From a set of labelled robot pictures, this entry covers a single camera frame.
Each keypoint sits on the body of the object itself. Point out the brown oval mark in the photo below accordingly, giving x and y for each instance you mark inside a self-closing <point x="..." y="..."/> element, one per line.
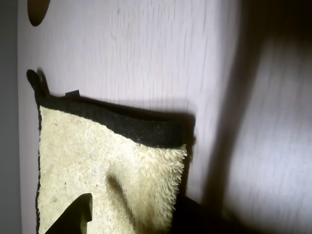
<point x="37" y="11"/>

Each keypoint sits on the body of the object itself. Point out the yellow towel with black border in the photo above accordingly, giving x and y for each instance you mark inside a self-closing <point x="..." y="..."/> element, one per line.
<point x="97" y="156"/>

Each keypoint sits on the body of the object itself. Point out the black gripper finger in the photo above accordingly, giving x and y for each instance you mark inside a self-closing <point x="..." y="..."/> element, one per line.
<point x="75" y="217"/>
<point x="195" y="217"/>

